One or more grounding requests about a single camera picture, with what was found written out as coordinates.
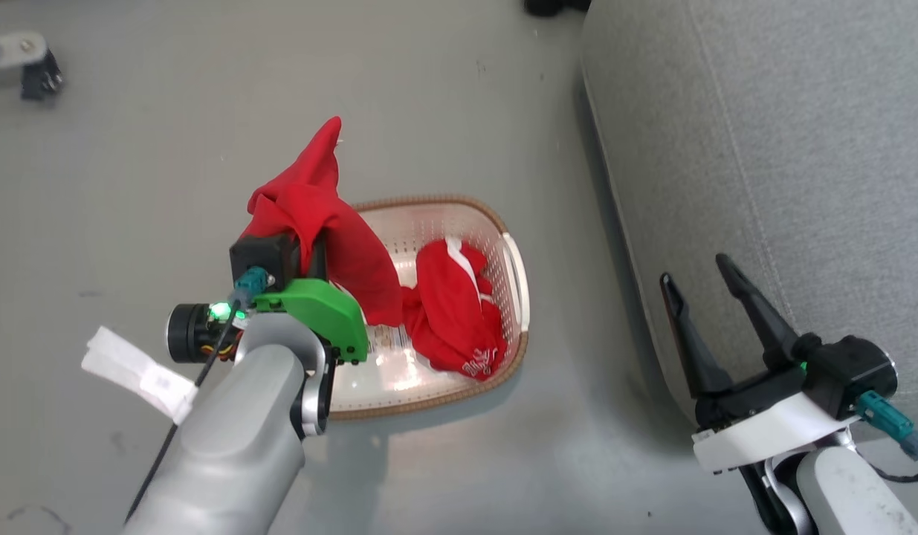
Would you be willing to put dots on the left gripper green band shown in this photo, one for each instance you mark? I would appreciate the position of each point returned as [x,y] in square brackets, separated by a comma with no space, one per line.
[321,312]

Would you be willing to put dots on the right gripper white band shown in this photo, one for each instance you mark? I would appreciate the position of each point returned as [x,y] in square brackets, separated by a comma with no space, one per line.
[763,427]

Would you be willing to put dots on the red garment thin white stripes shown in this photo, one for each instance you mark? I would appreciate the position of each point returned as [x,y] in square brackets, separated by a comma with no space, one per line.
[317,215]

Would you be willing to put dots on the red garment broad white band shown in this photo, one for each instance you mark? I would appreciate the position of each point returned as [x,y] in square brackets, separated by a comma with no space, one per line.
[447,319]

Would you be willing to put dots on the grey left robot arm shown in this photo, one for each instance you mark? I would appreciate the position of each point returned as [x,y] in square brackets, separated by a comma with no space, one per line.
[228,446]

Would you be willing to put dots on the white laundry basket brown rim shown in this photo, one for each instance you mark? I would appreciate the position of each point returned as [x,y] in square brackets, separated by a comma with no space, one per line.
[418,223]

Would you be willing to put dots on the white paper tag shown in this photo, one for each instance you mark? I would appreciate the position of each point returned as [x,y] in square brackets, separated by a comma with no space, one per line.
[139,371]

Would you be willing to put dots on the grey fabric sofa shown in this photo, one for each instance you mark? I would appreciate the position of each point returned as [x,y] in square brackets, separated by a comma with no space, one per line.
[800,148]

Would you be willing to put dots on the black caster wheel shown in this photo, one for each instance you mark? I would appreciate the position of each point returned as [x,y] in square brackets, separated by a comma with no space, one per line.
[42,78]
[551,6]

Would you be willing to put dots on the grey partition foot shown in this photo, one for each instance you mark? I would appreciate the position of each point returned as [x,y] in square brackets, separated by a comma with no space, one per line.
[9,50]

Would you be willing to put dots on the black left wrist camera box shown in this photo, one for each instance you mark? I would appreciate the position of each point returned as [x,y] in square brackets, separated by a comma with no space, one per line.
[265,254]

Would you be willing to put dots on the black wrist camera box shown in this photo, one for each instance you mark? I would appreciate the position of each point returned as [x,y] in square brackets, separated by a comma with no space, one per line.
[849,371]
[265,254]

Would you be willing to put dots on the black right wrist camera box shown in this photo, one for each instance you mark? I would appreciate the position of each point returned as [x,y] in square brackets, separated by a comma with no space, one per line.
[849,371]

